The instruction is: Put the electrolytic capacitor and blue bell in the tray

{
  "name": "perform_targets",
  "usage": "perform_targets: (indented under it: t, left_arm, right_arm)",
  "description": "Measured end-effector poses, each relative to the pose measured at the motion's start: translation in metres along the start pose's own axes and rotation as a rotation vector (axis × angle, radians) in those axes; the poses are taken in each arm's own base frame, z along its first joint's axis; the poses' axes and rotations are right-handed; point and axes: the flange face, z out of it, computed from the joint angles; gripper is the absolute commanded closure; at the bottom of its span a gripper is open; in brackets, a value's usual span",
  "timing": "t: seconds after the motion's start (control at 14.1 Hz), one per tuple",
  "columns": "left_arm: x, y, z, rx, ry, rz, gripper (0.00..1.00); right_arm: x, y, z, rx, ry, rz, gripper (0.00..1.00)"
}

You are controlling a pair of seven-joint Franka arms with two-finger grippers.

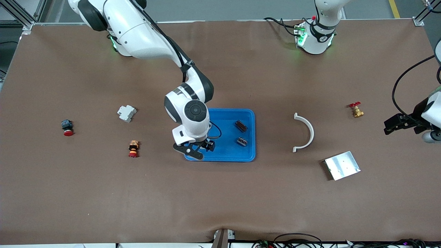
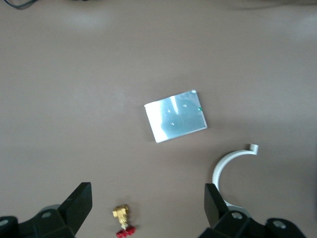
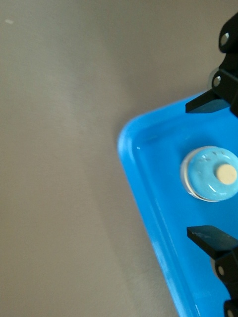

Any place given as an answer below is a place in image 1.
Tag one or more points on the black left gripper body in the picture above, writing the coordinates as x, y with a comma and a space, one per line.
410, 121

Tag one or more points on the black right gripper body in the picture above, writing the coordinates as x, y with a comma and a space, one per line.
205, 144

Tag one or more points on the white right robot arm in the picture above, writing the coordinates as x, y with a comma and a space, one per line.
137, 27

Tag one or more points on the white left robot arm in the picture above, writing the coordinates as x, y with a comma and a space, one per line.
318, 38

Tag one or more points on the blue plastic tray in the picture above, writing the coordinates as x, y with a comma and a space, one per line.
227, 153

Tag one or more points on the brown table cover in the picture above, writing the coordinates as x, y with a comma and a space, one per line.
220, 199

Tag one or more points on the silver metal plate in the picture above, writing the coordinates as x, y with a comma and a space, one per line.
342, 166

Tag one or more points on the white circuit breaker module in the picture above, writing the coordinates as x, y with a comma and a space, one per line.
126, 113

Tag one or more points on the metal table clamp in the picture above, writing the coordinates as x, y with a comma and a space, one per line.
222, 239

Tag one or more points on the red mushroom button black block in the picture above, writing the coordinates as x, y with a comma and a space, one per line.
67, 126

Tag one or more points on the white curved plastic bracket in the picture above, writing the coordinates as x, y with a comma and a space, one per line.
311, 132

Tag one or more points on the aluminium frame profile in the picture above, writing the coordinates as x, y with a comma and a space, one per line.
27, 27
418, 22

